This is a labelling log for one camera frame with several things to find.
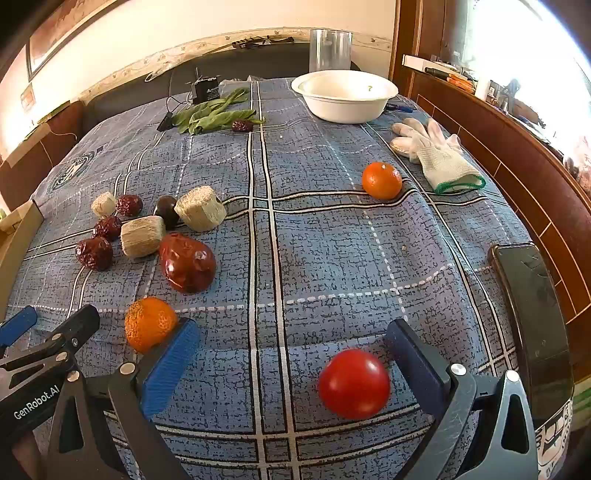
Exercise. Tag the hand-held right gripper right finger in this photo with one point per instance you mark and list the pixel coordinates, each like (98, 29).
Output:
(415, 364)

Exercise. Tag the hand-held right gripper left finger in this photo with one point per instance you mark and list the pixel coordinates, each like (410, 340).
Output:
(171, 364)

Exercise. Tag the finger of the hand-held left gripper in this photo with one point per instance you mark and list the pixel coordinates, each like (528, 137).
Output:
(69, 333)
(16, 325)

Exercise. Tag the orange mandarin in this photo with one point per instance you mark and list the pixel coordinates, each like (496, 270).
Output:
(150, 323)
(382, 180)

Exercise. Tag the red tomato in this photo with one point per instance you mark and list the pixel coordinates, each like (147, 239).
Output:
(353, 383)

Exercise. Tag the small red jujube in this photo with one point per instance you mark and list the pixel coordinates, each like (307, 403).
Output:
(241, 125)
(94, 253)
(107, 227)
(128, 205)

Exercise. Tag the cardboard tray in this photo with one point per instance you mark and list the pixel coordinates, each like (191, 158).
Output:
(14, 240)

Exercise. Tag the large red jujube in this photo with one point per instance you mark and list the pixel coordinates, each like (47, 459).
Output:
(187, 267)

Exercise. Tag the white lump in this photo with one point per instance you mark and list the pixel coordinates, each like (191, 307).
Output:
(143, 235)
(104, 204)
(200, 208)

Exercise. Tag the black smartphone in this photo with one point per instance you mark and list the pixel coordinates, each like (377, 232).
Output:
(535, 314)

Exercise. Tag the dark purple plum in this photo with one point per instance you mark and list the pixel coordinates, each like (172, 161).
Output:
(167, 211)

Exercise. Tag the white work glove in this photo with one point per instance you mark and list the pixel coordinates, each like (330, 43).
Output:
(438, 152)

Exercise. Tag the black clip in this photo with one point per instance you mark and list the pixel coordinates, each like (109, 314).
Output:
(166, 122)

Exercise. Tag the wooden sideboard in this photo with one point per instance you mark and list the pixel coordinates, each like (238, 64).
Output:
(508, 138)

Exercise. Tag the green leafy vegetable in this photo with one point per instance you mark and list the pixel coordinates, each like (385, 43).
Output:
(217, 115)

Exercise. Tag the blue pen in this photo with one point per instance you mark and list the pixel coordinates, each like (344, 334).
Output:
(401, 107)

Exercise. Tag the small black device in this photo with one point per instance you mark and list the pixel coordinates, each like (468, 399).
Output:
(205, 90)

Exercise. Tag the white bowl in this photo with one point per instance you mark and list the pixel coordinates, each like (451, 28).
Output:
(344, 94)

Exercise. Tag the white cylinder container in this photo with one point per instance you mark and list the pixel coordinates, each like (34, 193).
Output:
(483, 88)

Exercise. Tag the clear plastic bag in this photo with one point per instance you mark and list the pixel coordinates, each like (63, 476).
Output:
(235, 83)

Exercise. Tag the white flat box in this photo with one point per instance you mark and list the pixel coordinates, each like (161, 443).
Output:
(420, 61)

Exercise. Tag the clear glass jar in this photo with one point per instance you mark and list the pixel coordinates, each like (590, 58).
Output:
(330, 48)

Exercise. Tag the dark tool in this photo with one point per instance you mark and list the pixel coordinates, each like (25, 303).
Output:
(258, 42)

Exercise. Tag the small red wall plaque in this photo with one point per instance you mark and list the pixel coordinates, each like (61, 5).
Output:
(28, 100)

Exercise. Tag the framed wall picture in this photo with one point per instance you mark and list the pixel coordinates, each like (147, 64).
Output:
(69, 27)

